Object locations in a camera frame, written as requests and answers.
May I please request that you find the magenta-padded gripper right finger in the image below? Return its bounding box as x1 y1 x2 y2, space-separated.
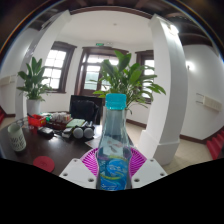
128 147 168 190

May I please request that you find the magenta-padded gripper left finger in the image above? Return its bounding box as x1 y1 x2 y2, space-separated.
59 147 101 190

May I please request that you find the clear blue-capped water bottle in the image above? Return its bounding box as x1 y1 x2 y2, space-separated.
95 93 133 192

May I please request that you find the flat round red coaster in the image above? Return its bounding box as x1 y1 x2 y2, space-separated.
32 155 56 173

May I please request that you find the flat black device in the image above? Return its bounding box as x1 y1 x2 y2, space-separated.
36 126 55 138

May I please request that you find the black office chair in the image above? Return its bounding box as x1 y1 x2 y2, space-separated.
68 94 103 126

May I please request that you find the red plastic box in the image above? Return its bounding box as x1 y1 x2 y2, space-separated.
27 113 48 128

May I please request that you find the pale green patterned cup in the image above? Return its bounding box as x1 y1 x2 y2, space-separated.
7 122 28 154

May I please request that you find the red carpeted staircase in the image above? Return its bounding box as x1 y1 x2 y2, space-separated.
0 106 6 125
205 128 224 160

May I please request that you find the small potted leafy plant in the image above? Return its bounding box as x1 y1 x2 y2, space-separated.
16 56 53 116

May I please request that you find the large potted leafy plant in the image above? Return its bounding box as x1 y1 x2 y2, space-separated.
93 49 167 116

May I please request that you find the brown glazed double door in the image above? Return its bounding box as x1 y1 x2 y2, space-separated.
73 46 129 98

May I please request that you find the wide brown-framed window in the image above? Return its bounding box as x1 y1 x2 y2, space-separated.
41 40 78 94

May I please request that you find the narrow brown-framed window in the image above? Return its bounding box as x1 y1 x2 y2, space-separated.
134 49 156 104

